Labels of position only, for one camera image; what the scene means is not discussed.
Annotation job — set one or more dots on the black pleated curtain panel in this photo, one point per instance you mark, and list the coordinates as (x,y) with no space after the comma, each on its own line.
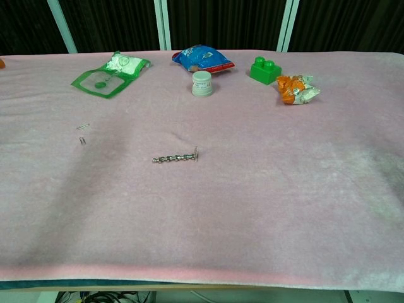
(110,25)
(347,25)
(28,25)
(224,22)

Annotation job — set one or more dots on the orange white crumpled wrapper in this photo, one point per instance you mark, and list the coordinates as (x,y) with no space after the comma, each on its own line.
(295,90)

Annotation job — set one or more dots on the white small cup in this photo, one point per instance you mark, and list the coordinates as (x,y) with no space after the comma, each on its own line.
(202,83)

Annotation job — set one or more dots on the metal bead chain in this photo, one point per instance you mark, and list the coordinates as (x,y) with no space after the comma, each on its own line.
(173,157)

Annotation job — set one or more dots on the silver paper clip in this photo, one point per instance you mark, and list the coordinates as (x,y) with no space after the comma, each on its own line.
(197,155)
(83,126)
(82,141)
(196,151)
(195,158)

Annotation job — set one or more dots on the green toy brick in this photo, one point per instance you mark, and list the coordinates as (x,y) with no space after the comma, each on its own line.
(264,72)

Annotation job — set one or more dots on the blue snack bag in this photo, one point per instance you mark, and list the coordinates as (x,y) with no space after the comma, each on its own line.
(202,58)

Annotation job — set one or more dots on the white metal frame post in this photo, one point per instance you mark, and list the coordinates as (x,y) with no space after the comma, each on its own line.
(163,25)
(63,28)
(288,25)

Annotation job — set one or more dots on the pink tablecloth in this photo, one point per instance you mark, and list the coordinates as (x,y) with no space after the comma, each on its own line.
(221,205)

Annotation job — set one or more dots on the green white plastic packet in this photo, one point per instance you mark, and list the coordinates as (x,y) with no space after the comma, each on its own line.
(123,66)

